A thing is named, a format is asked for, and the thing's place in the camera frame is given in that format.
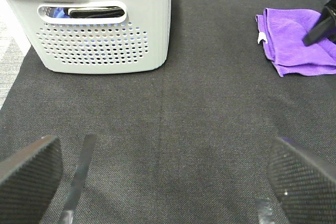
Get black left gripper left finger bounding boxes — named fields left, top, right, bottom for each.
left=1, top=135, right=63, bottom=223

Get blue cloth inside basket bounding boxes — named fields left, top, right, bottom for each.
left=50, top=7, right=70, bottom=18

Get grey perforated plastic basket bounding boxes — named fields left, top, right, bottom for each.
left=6, top=0, right=171, bottom=74

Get dark grey table mat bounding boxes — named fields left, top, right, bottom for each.
left=1, top=0, right=335, bottom=223

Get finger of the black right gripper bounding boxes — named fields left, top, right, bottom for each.
left=302, top=0, right=335, bottom=46

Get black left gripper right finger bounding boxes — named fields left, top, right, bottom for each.
left=268, top=137, right=335, bottom=223

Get black cloth inside basket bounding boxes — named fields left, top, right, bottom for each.
left=68, top=7, right=125, bottom=18

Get purple microfiber towel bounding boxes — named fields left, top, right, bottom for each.
left=255, top=8, right=335, bottom=77

